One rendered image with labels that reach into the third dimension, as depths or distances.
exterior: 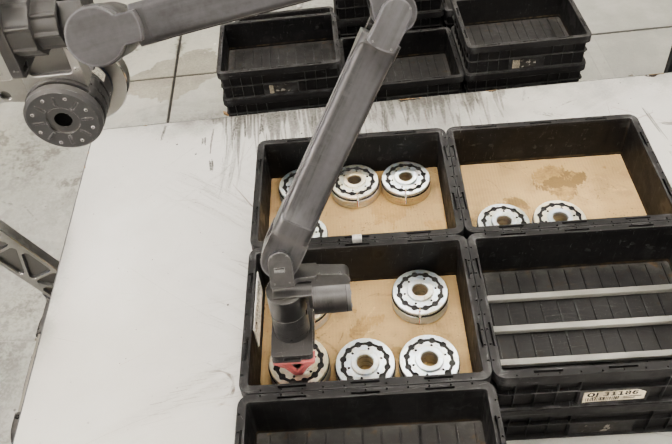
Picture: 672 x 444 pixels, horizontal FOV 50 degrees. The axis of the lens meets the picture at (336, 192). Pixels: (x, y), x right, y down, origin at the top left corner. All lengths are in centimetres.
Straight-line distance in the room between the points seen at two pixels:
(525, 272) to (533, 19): 145
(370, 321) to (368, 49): 57
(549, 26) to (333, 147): 178
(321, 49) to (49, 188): 123
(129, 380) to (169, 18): 80
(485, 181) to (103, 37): 90
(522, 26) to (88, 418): 191
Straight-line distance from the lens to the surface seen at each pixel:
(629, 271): 149
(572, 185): 161
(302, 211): 103
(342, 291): 108
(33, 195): 309
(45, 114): 142
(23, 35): 104
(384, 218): 152
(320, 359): 127
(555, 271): 145
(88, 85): 141
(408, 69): 266
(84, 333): 164
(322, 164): 101
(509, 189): 158
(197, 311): 159
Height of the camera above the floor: 195
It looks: 45 degrees down
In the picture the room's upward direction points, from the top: 6 degrees counter-clockwise
